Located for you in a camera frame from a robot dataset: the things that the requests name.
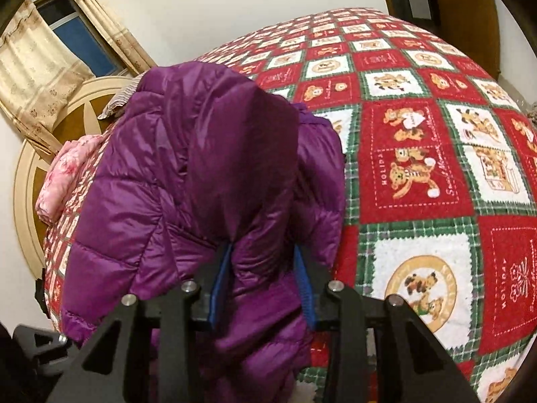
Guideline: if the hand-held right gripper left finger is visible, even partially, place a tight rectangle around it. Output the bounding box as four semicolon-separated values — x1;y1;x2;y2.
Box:
46;243;233;403

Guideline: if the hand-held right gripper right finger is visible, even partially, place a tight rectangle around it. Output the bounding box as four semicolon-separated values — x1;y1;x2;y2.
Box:
293;243;481;403

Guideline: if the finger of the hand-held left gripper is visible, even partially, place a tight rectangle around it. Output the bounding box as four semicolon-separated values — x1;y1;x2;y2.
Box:
12;323;82;392

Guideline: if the purple puffer jacket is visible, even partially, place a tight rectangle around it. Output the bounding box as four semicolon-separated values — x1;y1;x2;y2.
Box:
61;61;347;403

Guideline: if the red bear print bedspread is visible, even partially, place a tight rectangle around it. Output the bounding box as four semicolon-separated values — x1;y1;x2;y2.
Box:
42;7;537;403

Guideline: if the pink folded blanket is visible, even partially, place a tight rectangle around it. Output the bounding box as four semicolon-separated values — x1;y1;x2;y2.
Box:
35;135;106;224

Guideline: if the striped pillow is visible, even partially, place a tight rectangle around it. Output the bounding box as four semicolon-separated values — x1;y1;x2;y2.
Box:
98;80;142;119

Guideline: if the cream wooden headboard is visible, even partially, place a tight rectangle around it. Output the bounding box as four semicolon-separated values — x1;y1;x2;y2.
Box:
12;76;140;282

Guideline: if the wide beige curtain with valance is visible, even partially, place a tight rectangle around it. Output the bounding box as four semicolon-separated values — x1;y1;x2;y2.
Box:
0;0;98;152

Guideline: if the narrow beige curtain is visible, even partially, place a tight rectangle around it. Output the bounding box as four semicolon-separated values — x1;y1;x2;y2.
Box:
62;0;152;78

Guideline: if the window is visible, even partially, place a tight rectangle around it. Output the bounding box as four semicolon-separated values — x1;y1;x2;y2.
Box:
35;0;123;78

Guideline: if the brown wooden door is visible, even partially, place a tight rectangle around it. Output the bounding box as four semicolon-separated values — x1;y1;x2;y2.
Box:
436;0;503;81

